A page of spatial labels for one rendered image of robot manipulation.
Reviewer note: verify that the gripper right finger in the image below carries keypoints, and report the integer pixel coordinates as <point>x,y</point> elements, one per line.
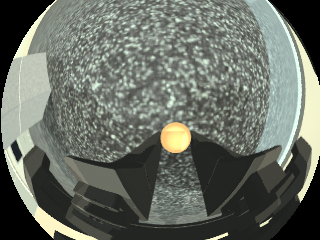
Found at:
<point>222,172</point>

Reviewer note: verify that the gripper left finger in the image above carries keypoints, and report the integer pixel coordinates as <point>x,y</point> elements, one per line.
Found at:
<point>133,176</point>

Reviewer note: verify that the orange ball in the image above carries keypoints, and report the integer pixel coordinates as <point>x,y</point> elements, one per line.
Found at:
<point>175,137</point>

